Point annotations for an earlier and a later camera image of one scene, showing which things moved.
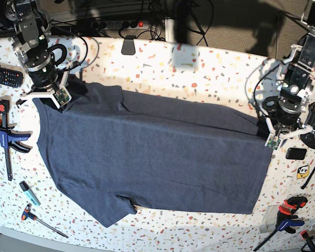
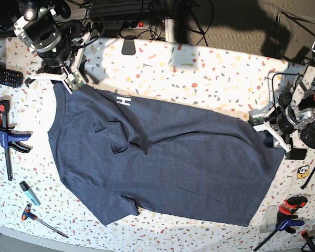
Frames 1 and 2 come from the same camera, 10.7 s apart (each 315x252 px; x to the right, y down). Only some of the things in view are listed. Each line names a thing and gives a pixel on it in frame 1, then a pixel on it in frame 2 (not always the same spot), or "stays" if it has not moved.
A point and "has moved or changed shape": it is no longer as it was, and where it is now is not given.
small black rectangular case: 298,154 stays
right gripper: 50,77 to 54,58
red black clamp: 304,234 stays
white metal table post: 169,30 stays
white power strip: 127,24 stays
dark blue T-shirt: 115,150 has moved or changed shape
